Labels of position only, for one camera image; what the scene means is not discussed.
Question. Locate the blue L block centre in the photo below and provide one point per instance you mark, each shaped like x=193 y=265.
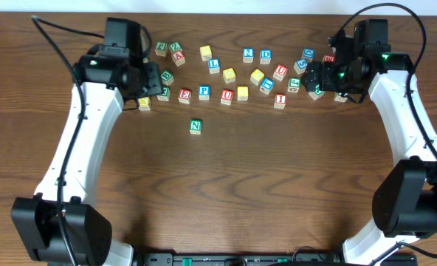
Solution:
x=214 y=65

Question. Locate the green Z block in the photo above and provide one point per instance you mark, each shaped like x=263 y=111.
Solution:
x=174 y=47

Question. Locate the green J block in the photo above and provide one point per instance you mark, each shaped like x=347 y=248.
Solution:
x=293 y=85

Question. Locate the red u block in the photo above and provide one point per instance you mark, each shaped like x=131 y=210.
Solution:
x=280 y=72
x=227 y=97

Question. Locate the blue 5 block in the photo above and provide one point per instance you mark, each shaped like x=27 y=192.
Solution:
x=300 y=66

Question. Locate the blue T block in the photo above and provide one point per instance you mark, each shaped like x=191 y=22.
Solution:
x=266 y=85

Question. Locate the green R block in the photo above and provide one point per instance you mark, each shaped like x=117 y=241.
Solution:
x=316 y=94

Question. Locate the red E block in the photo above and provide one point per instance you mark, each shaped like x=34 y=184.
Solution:
x=184 y=96

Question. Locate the yellow top block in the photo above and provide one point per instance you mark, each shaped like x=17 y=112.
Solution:
x=206 y=53

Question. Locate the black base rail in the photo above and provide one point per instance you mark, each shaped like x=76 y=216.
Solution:
x=302 y=258

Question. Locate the green B block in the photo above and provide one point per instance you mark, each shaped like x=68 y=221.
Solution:
x=167 y=77

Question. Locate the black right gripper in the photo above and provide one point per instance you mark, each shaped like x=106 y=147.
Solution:
x=311 y=76

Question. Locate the yellow S block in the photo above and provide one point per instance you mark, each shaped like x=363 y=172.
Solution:
x=242 y=93

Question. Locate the blue P block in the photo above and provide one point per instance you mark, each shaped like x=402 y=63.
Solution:
x=204 y=92

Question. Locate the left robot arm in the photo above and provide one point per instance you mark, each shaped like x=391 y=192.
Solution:
x=59 y=224

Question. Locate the blue 2 block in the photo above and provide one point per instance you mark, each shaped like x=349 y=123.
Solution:
x=248 y=55

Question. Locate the red M block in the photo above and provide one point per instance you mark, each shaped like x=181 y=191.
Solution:
x=328 y=58

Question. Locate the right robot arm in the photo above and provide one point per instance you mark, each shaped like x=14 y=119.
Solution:
x=404 y=207

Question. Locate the green 4 block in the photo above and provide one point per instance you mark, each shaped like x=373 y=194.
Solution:
x=340 y=97

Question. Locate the red A block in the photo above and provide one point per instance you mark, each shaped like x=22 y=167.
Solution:
x=178 y=58

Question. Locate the yellow O block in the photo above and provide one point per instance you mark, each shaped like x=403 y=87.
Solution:
x=257 y=76

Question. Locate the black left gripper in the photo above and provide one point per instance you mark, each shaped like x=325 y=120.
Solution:
x=153 y=79

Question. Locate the yellow K block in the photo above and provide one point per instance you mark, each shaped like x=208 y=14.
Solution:
x=144 y=104

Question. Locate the green N block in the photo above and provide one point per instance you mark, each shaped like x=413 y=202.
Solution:
x=195 y=127

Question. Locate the blue D block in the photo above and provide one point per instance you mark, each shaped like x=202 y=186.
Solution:
x=265 y=56

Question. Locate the yellow block centre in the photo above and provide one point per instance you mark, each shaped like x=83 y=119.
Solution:
x=229 y=75

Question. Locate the red I block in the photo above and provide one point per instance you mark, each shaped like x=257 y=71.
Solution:
x=280 y=101

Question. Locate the green F block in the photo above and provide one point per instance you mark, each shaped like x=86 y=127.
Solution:
x=161 y=49

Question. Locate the green V block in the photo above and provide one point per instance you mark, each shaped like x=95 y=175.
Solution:
x=165 y=96

